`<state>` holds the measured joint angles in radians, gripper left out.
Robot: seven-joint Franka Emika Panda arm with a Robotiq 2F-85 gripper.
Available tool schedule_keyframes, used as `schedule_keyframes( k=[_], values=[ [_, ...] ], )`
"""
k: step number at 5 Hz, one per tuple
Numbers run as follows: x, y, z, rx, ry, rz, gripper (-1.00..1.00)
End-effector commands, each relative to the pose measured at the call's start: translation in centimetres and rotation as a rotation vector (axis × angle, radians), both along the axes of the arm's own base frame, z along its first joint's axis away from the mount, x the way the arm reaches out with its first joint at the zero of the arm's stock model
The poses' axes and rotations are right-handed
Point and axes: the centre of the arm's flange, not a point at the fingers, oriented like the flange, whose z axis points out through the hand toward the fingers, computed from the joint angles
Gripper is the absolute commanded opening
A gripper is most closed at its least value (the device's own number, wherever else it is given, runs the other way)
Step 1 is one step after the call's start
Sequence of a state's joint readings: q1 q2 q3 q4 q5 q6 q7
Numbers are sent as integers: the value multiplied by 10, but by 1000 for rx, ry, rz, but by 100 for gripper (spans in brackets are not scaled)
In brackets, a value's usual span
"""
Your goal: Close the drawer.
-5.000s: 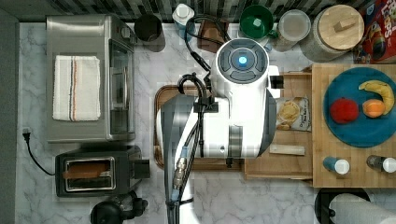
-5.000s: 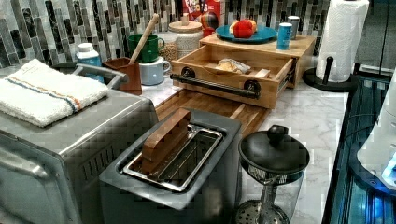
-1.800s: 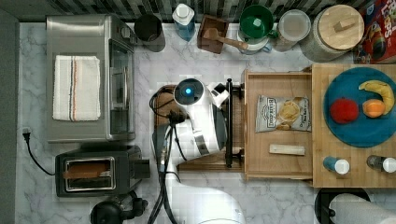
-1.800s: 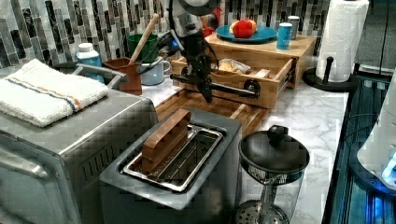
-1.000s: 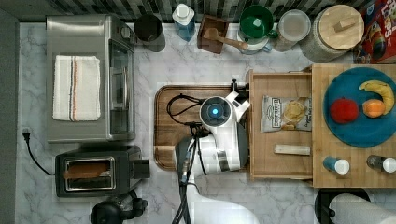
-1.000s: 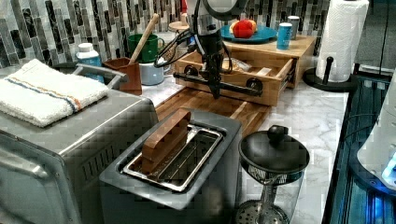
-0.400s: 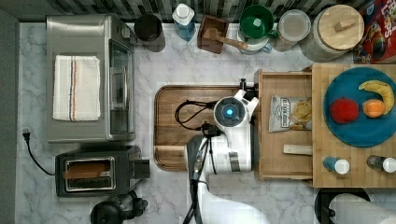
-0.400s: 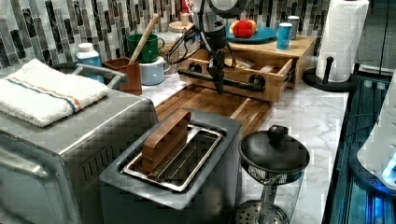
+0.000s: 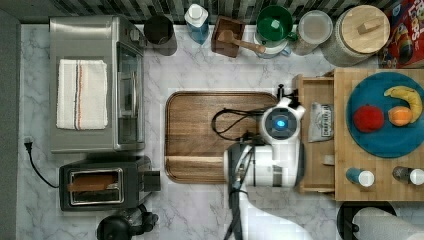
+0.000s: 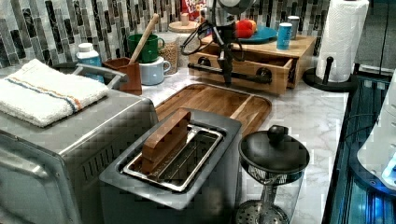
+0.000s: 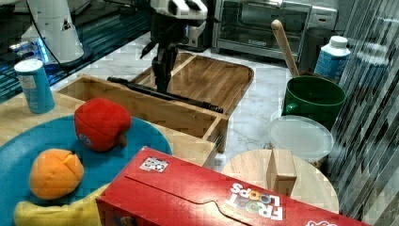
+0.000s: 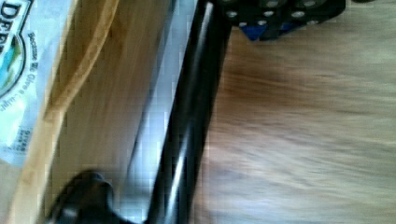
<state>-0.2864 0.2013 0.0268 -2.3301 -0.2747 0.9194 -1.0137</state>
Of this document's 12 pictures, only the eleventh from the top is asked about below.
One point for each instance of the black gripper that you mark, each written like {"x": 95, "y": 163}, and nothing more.
{"x": 166, "y": 32}

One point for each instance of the wooden drawer with black handle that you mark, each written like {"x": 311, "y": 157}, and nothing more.
{"x": 189, "y": 119}

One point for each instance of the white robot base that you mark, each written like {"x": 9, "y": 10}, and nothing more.
{"x": 52, "y": 37}

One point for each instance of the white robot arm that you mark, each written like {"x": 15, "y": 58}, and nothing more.
{"x": 194, "y": 12}

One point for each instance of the wooden cutting board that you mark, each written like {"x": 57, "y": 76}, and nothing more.
{"x": 213, "y": 81}

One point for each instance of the red plush apple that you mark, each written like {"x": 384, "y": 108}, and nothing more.
{"x": 101, "y": 124}

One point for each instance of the silver toaster oven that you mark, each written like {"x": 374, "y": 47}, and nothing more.
{"x": 245, "y": 25}

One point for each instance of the blue plate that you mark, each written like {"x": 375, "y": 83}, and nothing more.
{"x": 17, "y": 157}

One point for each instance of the red Froot Loops box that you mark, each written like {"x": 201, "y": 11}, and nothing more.
{"x": 158, "y": 189}

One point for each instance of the blue can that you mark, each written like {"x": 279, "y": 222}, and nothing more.
{"x": 35, "y": 85}

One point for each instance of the orange plush fruit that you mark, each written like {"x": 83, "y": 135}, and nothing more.
{"x": 55, "y": 173}

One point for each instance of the green mug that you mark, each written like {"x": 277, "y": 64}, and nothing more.
{"x": 313, "y": 97}

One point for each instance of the white jar with wooden lid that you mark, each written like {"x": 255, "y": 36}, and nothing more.
{"x": 311, "y": 185}

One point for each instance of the clear plastic lidded container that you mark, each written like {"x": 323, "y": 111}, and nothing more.
{"x": 303, "y": 137}

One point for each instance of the yellow plush banana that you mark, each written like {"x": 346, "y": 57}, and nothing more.
{"x": 80, "y": 213}

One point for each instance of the white blue plastic bottle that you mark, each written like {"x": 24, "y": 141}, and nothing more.
{"x": 333, "y": 58}

